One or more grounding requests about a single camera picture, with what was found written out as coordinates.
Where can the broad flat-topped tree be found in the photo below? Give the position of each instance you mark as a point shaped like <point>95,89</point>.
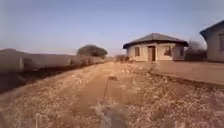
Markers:
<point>92,51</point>

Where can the brown gravelly dirt ground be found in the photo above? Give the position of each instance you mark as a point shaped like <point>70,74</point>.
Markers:
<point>83,96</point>

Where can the round pale house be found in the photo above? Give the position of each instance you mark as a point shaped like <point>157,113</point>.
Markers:
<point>154,47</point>

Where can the bare shrub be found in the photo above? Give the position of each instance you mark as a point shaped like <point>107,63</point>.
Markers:
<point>195,50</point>

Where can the grey building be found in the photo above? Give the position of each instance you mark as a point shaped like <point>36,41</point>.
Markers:
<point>215,41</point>

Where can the long grey wall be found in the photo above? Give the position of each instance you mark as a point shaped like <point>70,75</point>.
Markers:
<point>40,60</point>

